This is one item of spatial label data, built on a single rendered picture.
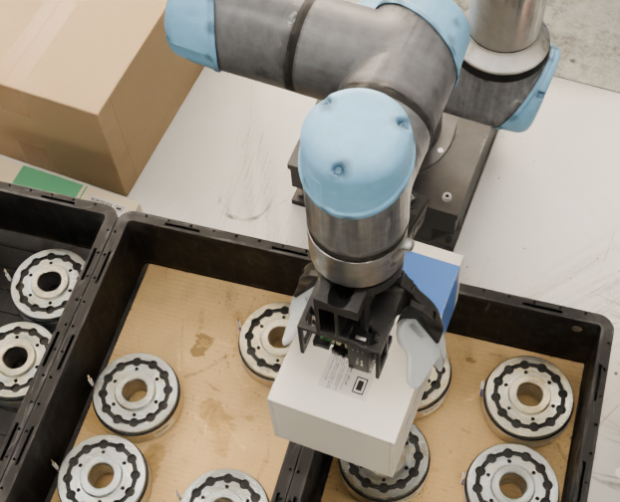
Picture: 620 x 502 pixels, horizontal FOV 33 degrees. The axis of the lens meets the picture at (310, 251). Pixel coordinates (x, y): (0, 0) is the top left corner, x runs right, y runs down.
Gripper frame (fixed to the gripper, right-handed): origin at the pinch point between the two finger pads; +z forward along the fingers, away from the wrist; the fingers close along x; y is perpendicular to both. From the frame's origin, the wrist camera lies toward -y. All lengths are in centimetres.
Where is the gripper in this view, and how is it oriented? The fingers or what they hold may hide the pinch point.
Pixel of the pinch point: (369, 337)
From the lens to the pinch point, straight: 99.7
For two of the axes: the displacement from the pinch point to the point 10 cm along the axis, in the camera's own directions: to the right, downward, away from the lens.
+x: 9.3, 2.9, -2.3
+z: 0.5, 5.0, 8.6
